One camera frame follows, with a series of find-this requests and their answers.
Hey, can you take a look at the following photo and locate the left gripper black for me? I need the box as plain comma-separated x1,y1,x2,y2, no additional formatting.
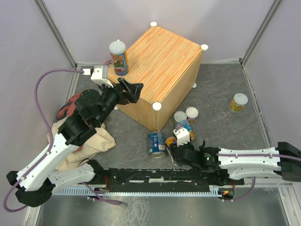
95,77,144,126

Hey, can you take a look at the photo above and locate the tall yellow drink can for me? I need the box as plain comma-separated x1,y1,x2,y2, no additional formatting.
165,137,177,154

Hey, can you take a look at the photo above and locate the blue Progresso soup can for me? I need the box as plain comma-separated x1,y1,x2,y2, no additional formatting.
174,121,195,140

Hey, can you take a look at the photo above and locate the tall can cartoon label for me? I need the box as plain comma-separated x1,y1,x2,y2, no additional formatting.
109,40,128,76

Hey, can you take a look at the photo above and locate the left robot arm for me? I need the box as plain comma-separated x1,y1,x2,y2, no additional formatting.
7,78,143,207

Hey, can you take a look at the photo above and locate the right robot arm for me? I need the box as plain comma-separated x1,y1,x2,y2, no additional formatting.
167,142,301,184

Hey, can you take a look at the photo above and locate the pink cloth behind counter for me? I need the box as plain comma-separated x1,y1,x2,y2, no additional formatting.
100,58,112,66

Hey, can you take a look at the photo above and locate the wooden cube counter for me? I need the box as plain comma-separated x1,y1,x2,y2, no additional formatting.
118,26,203,132

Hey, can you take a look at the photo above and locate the blue soup can lying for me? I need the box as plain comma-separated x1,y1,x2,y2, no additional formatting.
147,132,166,159

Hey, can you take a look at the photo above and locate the clear lid small cup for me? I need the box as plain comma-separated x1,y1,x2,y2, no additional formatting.
174,111,187,123

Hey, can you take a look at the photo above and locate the orange cup white lid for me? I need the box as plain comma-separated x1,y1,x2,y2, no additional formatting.
185,107,199,123

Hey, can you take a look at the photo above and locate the beige cloth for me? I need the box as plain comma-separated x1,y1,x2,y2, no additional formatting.
55,124,116,172

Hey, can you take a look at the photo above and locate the red cloth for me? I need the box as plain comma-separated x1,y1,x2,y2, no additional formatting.
56,93,81,121

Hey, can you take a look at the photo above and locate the green orange fruit cup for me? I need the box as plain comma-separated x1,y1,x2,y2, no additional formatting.
230,93,248,112

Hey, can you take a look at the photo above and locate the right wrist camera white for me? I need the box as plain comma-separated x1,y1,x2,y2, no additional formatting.
173,128,190,147

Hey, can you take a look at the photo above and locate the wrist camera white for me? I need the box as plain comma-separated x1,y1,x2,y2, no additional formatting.
173,128,190,147
83,65,113,88

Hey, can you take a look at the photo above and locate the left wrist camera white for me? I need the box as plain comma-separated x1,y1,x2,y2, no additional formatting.
83,65,113,88

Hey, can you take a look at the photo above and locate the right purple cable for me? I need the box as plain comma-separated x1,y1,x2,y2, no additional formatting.
175,119,207,146

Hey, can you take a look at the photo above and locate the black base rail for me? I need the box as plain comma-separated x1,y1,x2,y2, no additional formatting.
87,160,245,192

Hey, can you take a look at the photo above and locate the white cable duct strip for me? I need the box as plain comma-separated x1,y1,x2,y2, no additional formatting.
55,186,226,198

